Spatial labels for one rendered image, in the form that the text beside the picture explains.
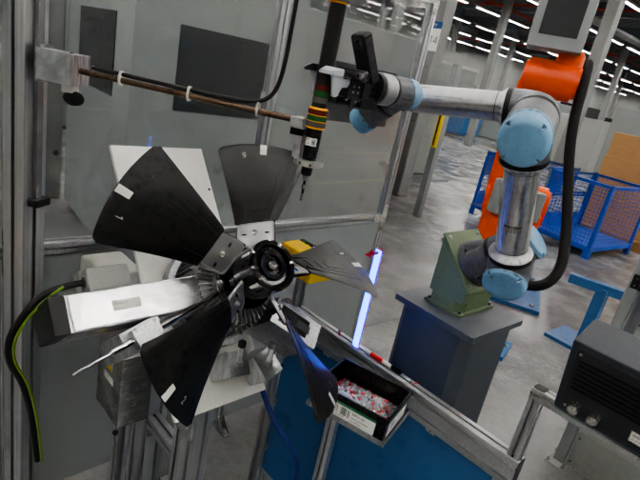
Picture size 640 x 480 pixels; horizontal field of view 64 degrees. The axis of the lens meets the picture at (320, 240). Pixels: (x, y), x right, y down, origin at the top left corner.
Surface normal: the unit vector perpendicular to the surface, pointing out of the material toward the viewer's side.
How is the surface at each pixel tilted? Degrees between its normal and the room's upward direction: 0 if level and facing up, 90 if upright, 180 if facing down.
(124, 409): 90
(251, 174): 45
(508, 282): 120
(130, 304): 50
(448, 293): 90
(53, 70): 90
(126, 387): 90
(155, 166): 69
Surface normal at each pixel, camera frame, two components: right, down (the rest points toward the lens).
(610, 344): 0.00, -0.87
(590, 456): -0.71, 0.09
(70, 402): 0.67, 0.36
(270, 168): 0.09, -0.51
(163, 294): 0.64, -0.32
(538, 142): -0.51, 0.43
